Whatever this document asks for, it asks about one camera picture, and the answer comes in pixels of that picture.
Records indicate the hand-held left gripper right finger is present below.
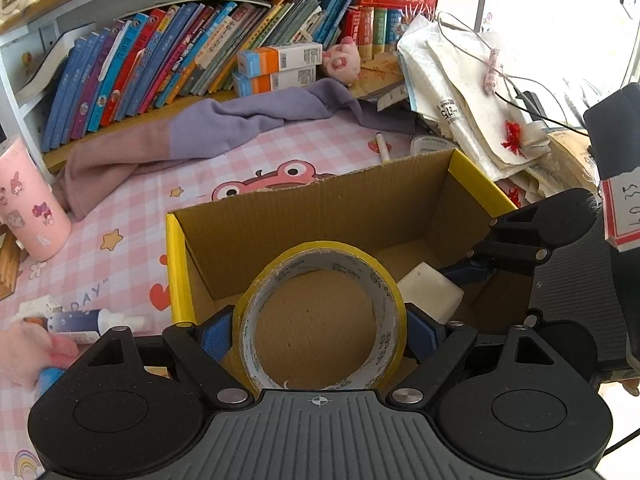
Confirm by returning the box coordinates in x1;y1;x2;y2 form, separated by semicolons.
392;302;566;408

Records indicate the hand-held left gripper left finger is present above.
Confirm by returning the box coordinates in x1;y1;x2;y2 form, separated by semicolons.
75;307;253;408

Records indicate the yellow tape roll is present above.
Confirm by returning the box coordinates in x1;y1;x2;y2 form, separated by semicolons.
235;241;407;393

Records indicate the white plastic block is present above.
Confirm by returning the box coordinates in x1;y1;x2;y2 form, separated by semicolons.
397;261;465;325

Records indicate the blue spray bottle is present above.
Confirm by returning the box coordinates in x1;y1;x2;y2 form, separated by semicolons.
47;308;151;345

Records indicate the yellow cardboard box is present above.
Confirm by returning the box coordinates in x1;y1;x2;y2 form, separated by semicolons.
166;147;538;391

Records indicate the pink fluffy glove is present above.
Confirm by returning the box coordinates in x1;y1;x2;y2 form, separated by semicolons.
0;317;81;401

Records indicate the brown paper stack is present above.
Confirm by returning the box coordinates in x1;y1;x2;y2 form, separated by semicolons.
547;130;601;196

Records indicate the white round jar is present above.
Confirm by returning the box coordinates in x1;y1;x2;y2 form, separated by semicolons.
410;134;458;157

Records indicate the red tassel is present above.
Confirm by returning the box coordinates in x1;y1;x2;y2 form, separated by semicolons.
501;120;523;153

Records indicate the pink checkered tablecloth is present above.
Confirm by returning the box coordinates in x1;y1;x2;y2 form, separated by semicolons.
0;105;501;480

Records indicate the white power adapter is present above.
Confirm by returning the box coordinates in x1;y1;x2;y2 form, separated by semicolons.
17;296;63;318

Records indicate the pink white beaded charm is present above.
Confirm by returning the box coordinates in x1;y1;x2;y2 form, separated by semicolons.
482;47;502;97

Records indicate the pile of white papers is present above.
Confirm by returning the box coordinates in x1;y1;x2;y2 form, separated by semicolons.
397;12;551;181

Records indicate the purple pink cloth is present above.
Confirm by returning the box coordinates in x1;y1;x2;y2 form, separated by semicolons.
52;80;418;221

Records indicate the pink cartoon cylinder cup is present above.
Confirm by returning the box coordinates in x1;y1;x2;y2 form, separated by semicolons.
0;135;72;262

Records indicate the pink plush pig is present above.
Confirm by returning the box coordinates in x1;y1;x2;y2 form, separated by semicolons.
320;40;362;83

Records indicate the orange blue carton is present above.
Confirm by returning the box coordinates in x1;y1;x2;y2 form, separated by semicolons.
232;67;317;97
236;41;323;77

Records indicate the row of colourful books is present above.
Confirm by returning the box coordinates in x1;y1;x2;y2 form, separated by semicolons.
40;0;416;153

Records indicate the white bookshelf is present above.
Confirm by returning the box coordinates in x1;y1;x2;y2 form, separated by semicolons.
0;0;486;171

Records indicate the black cable with plug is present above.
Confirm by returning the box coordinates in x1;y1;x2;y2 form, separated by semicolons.
435;10;591;136

